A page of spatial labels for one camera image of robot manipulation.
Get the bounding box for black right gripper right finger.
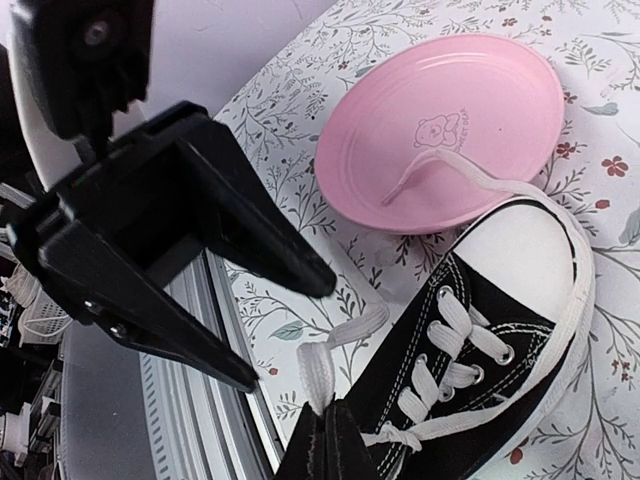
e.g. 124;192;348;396
324;400;380;480

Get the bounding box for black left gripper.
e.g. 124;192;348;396
8;102;336;393

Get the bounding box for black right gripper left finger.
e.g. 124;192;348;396
274;403;326;480

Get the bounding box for black white canvas sneaker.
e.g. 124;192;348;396
297;151;595;479

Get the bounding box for pink plastic plate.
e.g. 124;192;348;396
314;34;564;234

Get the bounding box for floral patterned table mat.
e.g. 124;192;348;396
218;1;639;479

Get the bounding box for aluminium front rail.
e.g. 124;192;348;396
55;253;291;479

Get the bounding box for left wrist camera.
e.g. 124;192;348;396
10;0;154;152

